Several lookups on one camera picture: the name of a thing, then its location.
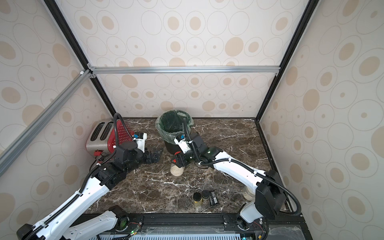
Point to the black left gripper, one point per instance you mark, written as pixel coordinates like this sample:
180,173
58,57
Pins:
152,158

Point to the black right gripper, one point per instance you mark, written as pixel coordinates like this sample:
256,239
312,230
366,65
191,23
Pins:
181,159

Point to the red lid oatmeal jar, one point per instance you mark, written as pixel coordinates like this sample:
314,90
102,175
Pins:
174,170

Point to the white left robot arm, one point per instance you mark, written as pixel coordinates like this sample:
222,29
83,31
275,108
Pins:
59,225

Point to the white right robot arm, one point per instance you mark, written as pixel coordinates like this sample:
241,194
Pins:
271,197

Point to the black trash bin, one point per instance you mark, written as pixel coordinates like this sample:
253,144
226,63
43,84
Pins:
173,148

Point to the yellow spice jar black lid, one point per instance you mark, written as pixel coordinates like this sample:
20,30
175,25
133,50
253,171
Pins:
197,199

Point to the dark spice jar black lid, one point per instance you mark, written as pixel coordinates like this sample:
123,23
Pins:
205,197

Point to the small black box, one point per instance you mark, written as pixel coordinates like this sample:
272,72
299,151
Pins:
213,199

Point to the red polka dot toaster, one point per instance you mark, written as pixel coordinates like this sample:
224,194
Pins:
102,139

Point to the beige lid jar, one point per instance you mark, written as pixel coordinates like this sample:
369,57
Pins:
248,194

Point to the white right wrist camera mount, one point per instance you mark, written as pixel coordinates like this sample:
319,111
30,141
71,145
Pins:
182,143

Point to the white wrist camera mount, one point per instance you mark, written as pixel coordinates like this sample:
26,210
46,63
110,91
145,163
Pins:
182,143
140,138

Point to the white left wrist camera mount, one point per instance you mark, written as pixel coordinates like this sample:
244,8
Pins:
140,138

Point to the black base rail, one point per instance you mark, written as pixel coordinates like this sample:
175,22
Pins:
224,221

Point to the aluminium frame rail back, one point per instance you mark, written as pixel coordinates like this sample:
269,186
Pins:
186,70

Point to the aluminium frame rail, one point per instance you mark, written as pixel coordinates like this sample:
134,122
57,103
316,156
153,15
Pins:
186,70
27,136

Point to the aluminium frame rail left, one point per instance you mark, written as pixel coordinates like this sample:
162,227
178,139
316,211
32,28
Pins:
27,136

